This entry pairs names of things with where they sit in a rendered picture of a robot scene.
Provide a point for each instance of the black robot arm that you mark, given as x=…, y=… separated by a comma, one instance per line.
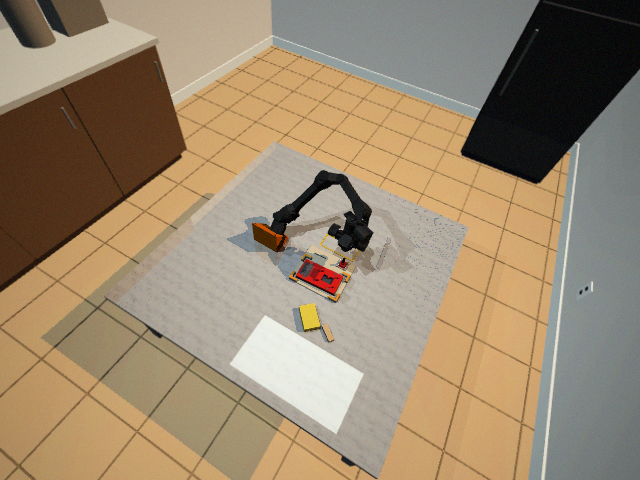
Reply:
x=354, y=223

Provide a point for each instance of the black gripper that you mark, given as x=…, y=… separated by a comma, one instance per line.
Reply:
x=336, y=233

